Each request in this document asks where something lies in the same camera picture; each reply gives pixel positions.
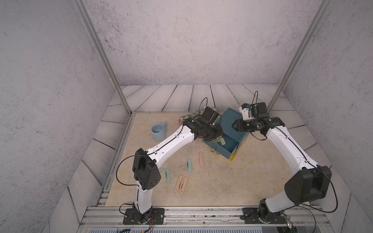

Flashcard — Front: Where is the green checkered cloth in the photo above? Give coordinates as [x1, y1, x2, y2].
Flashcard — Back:
[179, 107, 206, 125]

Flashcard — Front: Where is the teal drawer cabinet box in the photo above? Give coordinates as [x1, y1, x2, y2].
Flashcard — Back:
[202, 107, 249, 159]

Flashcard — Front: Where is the light blue mug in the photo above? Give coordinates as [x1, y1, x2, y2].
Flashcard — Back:
[151, 122, 167, 141]

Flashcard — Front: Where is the aluminium frame post left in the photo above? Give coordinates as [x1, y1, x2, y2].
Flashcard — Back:
[72, 0, 132, 115]

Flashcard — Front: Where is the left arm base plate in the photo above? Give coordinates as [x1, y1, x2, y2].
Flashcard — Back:
[123, 207, 165, 225]

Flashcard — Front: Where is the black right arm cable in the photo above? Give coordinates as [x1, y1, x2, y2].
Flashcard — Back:
[250, 91, 339, 233]

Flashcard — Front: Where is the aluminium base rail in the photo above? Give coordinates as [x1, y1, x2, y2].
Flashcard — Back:
[77, 206, 334, 233]

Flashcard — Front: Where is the aluminium frame post right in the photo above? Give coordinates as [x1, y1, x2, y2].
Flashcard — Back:
[268, 0, 332, 112]

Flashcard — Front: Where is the aluminium frame post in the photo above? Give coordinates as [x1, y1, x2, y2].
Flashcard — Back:
[72, 0, 132, 115]
[268, 0, 332, 112]

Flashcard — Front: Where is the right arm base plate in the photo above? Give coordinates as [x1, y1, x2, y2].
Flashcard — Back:
[240, 207, 286, 224]

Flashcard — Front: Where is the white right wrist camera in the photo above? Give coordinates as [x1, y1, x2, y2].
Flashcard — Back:
[239, 103, 253, 120]

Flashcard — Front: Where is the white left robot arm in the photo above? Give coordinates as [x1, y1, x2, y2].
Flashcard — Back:
[133, 115, 223, 215]

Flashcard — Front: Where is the teal pull-out drawer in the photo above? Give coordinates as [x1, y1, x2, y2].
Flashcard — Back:
[203, 132, 246, 159]

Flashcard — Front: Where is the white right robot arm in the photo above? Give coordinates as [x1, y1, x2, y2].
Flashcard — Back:
[232, 117, 332, 223]

